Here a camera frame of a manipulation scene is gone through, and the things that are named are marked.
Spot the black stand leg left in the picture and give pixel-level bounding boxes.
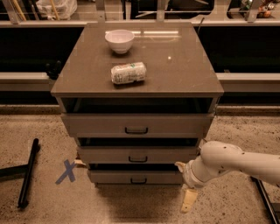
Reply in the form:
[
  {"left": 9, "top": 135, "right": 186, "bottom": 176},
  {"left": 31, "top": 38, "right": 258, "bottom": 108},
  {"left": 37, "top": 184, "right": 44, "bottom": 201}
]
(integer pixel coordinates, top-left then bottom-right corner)
[{"left": 0, "top": 138, "right": 40, "bottom": 209}]

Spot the grey drawer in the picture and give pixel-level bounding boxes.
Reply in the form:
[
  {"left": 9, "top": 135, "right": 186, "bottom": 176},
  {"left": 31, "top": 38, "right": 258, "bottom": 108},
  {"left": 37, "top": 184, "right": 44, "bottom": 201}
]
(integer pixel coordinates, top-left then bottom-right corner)
[
  {"left": 77, "top": 146, "right": 198, "bottom": 164},
  {"left": 61, "top": 114, "right": 214, "bottom": 138},
  {"left": 87, "top": 170, "right": 183, "bottom": 185}
]

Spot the crushed white can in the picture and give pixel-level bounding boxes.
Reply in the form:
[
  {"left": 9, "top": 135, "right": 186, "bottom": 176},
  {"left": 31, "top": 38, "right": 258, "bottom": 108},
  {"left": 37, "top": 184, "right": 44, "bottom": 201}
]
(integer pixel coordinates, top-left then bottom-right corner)
[{"left": 111, "top": 62, "right": 146, "bottom": 85}]

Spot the black clamp on rail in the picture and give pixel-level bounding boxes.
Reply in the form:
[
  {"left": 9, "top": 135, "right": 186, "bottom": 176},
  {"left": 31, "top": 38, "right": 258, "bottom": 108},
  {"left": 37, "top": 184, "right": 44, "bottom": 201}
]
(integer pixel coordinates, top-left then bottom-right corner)
[{"left": 45, "top": 60, "right": 61, "bottom": 80}]

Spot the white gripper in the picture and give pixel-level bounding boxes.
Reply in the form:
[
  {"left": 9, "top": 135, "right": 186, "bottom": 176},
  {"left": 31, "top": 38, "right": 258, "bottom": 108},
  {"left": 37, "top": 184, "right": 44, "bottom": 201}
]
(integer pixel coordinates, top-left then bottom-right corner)
[{"left": 175, "top": 157, "right": 215, "bottom": 213}]

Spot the white plastic bag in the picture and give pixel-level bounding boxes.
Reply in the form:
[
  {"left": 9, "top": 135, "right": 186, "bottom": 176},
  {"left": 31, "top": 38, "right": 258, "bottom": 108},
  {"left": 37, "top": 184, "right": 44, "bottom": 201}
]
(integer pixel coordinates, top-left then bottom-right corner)
[{"left": 36, "top": 0, "right": 78, "bottom": 20}]

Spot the blue tape cross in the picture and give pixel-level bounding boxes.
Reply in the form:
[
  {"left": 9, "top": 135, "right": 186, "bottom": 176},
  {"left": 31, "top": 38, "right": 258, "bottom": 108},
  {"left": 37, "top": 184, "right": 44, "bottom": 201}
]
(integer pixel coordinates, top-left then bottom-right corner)
[{"left": 55, "top": 159, "right": 75, "bottom": 185}]

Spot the black stand leg right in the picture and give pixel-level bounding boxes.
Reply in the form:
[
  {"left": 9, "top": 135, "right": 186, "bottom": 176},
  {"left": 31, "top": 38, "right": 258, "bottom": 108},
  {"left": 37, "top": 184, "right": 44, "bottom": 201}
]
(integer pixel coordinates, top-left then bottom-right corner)
[{"left": 251, "top": 178, "right": 280, "bottom": 224}]

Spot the white bowl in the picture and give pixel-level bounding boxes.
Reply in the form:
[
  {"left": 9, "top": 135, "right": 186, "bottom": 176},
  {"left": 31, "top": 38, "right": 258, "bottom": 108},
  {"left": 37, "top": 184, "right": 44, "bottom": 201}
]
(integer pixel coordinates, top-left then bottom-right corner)
[{"left": 105, "top": 30, "right": 135, "bottom": 54}]

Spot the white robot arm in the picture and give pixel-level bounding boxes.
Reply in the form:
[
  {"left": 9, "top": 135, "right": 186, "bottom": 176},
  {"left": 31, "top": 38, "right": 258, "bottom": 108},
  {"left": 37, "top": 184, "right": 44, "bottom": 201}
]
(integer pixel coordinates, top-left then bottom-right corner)
[{"left": 175, "top": 141, "right": 280, "bottom": 213}]

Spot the grey drawer cabinet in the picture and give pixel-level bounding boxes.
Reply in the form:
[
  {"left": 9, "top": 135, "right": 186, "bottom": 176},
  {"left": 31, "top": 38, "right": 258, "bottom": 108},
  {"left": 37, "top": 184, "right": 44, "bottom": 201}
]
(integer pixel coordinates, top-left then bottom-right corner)
[{"left": 50, "top": 22, "right": 225, "bottom": 188}]

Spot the black stand leg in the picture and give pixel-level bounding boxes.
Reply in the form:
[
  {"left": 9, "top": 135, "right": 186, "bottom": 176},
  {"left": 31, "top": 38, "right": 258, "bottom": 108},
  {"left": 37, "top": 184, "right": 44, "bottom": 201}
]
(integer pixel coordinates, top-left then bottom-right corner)
[
  {"left": 0, "top": 138, "right": 40, "bottom": 209},
  {"left": 251, "top": 178, "right": 280, "bottom": 224}
]

